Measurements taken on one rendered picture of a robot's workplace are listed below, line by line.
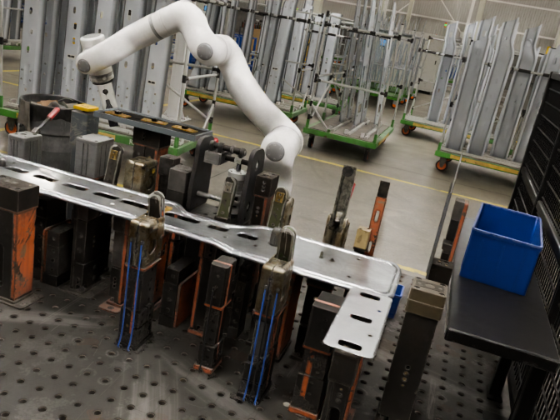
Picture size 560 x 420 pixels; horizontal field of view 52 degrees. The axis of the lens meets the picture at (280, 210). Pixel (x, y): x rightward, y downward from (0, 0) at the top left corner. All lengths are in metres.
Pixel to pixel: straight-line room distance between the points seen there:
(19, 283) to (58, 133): 2.70
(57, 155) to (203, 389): 3.18
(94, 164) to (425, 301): 1.07
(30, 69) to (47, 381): 5.03
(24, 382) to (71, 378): 0.10
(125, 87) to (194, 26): 4.08
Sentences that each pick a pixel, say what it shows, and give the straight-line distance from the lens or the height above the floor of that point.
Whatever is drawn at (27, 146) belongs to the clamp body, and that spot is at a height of 1.03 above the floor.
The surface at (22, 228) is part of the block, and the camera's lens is 1.67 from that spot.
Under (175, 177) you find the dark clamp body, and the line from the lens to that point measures 1.77.
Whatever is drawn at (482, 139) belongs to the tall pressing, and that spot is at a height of 0.52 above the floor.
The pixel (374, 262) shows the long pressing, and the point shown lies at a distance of 1.55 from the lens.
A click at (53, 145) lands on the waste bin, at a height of 0.45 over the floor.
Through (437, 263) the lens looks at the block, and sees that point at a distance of 1.42.
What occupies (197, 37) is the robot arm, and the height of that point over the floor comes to 1.45.
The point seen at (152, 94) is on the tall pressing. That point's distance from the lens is 5.92.
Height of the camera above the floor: 1.55
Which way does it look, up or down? 18 degrees down
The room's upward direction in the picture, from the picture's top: 11 degrees clockwise
